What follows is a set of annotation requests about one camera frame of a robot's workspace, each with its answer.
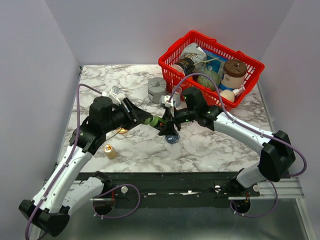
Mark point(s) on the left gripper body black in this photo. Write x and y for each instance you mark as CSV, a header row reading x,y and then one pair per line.
x,y
122,117

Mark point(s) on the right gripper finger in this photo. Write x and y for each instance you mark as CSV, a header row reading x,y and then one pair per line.
x,y
167,116
168,129

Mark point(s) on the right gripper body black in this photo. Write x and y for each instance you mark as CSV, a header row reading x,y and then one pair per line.
x,y
181,116

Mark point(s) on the dark blue round dish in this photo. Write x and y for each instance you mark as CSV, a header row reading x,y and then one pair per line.
x,y
172,139

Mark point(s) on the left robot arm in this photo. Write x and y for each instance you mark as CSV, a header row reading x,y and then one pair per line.
x,y
46,209

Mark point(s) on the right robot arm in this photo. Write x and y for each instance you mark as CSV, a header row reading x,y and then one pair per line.
x,y
273,148

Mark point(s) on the orange round dish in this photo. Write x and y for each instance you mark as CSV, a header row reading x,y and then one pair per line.
x,y
122,131

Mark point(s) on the red bull can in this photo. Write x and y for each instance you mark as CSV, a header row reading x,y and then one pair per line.
x,y
176,96

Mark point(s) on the grey toilet paper roll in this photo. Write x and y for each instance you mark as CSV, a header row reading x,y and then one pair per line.
x,y
156,88

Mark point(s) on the amber pill bottle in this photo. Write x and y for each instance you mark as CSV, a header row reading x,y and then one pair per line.
x,y
110,151

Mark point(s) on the beige egg shaped ball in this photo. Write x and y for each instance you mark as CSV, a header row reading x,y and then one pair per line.
x,y
228,95

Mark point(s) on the green melon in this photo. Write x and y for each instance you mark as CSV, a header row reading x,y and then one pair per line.
x,y
205,82

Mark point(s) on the white pump bottle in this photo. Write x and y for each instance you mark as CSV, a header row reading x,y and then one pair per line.
x,y
238,91

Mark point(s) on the red shopping basket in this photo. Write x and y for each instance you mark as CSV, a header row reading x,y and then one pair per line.
x,y
202,94

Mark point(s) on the blue box in basket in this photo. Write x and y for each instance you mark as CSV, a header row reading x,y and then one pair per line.
x,y
215,62

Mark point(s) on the brown lid white tub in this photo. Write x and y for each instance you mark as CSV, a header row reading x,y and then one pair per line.
x,y
233,74

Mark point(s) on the grey printed pouch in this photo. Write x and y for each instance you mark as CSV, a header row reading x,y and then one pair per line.
x,y
197,54

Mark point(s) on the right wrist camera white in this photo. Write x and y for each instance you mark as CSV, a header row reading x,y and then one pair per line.
x,y
166,102

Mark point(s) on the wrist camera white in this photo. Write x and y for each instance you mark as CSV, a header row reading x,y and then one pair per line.
x,y
166,102
113,95

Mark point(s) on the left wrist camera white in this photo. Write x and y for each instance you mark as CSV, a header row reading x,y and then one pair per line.
x,y
113,95

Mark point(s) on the black table front frame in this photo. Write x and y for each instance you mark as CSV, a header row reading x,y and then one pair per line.
x,y
165,190

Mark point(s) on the aluminium rail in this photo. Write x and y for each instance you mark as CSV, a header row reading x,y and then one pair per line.
x,y
92,189

